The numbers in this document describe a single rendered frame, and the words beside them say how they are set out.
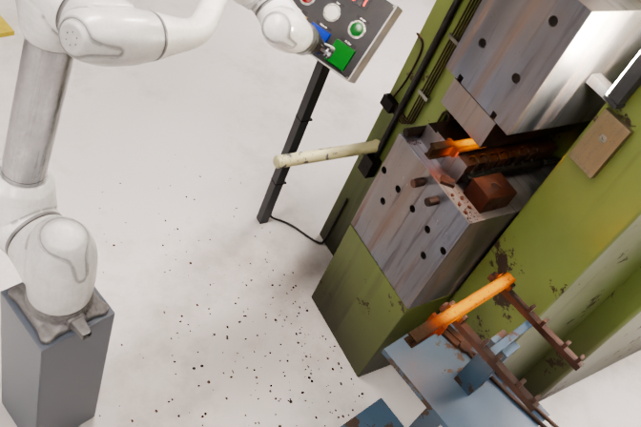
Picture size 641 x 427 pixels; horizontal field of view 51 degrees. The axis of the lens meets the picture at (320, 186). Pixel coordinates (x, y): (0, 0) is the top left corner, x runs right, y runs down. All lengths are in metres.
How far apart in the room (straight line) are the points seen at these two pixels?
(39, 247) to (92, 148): 1.49
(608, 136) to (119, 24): 1.22
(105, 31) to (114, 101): 2.04
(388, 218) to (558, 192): 0.56
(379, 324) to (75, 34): 1.54
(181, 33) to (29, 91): 0.35
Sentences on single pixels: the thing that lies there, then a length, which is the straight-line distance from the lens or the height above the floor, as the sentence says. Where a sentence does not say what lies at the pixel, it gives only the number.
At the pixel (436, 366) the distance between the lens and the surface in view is 1.94.
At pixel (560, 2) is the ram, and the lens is 1.79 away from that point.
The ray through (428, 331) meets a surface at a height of 0.94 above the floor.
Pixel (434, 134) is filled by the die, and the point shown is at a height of 0.97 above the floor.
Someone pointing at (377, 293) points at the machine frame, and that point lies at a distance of 2.38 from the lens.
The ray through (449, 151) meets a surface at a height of 0.99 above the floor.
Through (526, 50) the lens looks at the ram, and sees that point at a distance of 1.85.
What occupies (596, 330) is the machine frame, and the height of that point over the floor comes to 0.51.
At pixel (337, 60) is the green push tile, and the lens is 2.18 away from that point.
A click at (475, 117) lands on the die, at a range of 1.98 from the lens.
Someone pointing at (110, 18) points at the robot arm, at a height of 1.42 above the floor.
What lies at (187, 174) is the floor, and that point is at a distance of 3.03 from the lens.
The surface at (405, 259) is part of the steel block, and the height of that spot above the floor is 0.60.
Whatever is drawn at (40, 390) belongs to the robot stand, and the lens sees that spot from 1.95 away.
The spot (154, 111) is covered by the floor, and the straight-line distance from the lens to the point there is 3.30.
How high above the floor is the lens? 2.14
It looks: 42 degrees down
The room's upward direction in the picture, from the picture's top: 25 degrees clockwise
